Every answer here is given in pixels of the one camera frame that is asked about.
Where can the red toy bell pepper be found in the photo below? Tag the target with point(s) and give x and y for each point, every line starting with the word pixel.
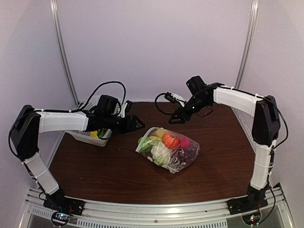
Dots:
pixel 184 142

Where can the yellow toy lemon green leaf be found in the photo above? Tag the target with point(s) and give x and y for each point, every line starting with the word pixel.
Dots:
pixel 94 134

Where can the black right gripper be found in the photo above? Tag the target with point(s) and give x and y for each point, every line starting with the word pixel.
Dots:
pixel 180 115

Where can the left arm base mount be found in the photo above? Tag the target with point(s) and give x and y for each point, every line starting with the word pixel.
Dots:
pixel 62 215

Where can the green toy apple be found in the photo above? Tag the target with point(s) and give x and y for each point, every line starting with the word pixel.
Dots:
pixel 145 145

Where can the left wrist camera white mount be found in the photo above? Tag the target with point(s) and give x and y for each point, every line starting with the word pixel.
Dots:
pixel 125 108

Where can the aluminium corner post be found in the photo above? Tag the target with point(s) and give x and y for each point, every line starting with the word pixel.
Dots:
pixel 62 51
pixel 252 23

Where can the right aluminium corner post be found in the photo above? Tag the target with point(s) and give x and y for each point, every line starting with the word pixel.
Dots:
pixel 252 23

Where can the yellow toy banana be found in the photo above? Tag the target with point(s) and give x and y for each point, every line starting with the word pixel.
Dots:
pixel 157 136

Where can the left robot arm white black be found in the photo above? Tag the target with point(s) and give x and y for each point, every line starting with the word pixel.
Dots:
pixel 23 137

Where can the orange toy pumpkin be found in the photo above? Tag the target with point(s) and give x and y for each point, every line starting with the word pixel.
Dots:
pixel 170 141

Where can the left aluminium corner post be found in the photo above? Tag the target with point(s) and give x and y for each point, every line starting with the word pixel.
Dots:
pixel 62 51

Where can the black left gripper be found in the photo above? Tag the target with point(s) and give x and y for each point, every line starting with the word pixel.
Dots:
pixel 130 127

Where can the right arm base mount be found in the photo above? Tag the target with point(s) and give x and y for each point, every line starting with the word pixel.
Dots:
pixel 247 206

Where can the aluminium front rail frame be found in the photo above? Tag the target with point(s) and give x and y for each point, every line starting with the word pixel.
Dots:
pixel 209 214

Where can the clear dotted zip top bag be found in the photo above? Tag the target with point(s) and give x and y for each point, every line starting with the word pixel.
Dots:
pixel 174 166

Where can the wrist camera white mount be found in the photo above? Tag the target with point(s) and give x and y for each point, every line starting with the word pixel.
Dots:
pixel 125 108
pixel 173 98

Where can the white perforated plastic basket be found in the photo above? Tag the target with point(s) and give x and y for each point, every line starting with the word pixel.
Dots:
pixel 104 133

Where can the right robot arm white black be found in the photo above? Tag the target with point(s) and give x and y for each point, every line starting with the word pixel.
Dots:
pixel 265 128

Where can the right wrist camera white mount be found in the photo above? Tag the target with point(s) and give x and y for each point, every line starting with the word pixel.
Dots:
pixel 173 98

